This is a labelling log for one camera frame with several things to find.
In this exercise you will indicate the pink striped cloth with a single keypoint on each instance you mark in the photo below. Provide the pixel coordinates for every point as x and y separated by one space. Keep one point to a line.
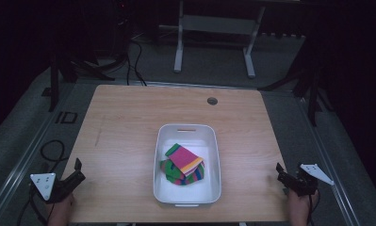
184 158

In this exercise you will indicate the white metal desk frame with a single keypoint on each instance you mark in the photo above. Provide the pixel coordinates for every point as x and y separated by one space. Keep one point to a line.
218 24

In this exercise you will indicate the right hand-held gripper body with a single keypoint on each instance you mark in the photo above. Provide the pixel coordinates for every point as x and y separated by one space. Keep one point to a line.
305 183

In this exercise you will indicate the white plastic bin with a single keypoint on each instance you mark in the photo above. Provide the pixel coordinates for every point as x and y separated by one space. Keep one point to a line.
188 196

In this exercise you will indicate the green striped cloth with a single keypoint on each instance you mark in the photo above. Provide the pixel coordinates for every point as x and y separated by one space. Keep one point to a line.
173 172

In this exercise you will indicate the person's right hand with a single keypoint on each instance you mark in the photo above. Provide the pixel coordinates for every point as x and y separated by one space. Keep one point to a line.
300 208

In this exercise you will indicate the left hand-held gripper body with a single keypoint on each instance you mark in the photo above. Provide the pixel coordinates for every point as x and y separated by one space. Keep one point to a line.
44 185

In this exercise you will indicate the metal floor rail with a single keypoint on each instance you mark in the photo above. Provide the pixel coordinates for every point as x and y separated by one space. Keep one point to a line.
24 157
326 157

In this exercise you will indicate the black metal stand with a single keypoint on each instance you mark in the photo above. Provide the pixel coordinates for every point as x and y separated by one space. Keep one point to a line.
313 94
54 84

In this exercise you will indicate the person's left hand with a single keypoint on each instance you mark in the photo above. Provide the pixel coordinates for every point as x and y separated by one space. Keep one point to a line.
61 210

